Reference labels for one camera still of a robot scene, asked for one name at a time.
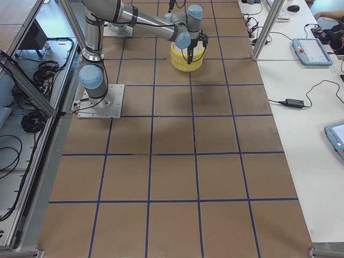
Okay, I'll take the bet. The black power adapter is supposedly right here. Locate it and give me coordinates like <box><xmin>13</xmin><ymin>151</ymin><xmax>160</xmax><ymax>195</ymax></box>
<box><xmin>278</xmin><ymin>98</ymin><xmax>305</xmax><ymax>109</ymax></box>

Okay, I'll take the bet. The aluminium frame post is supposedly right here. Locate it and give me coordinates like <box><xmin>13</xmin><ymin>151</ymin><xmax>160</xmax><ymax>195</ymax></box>
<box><xmin>252</xmin><ymin>0</ymin><xmax>284</xmax><ymax>61</ymax></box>

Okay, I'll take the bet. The coiled black cable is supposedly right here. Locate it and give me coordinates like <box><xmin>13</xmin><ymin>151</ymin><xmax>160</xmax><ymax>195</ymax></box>
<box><xmin>20</xmin><ymin>110</ymin><xmax>48</xmax><ymax>134</ymax></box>

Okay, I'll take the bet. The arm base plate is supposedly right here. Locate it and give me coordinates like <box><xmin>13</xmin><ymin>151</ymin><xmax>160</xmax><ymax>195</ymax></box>
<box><xmin>77</xmin><ymin>84</ymin><xmax>125</xmax><ymax>119</ymax></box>
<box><xmin>103</xmin><ymin>22</ymin><xmax>133</xmax><ymax>38</ymax></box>

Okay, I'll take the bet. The black computer mouse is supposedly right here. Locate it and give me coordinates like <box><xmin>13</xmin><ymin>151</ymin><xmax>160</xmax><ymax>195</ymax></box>
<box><xmin>287</xmin><ymin>5</ymin><xmax>300</xmax><ymax>12</ymax></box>

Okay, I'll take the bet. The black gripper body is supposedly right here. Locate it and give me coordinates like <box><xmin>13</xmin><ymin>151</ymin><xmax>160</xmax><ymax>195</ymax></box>
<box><xmin>198</xmin><ymin>32</ymin><xmax>209</xmax><ymax>45</ymax></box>

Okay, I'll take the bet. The teach pendant tablet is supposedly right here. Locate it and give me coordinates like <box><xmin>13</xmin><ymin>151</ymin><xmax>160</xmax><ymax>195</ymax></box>
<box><xmin>292</xmin><ymin>38</ymin><xmax>333</xmax><ymax>67</ymax></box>

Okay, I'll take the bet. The yellow steamer layer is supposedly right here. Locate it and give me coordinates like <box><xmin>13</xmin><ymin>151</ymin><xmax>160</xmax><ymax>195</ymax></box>
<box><xmin>170</xmin><ymin>41</ymin><xmax>205</xmax><ymax>64</ymax></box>
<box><xmin>171</xmin><ymin>57</ymin><xmax>203</xmax><ymax>73</ymax></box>

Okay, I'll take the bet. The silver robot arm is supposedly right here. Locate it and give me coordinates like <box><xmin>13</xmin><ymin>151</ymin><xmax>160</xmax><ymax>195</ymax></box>
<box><xmin>79</xmin><ymin>1</ymin><xmax>208</xmax><ymax>106</ymax></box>

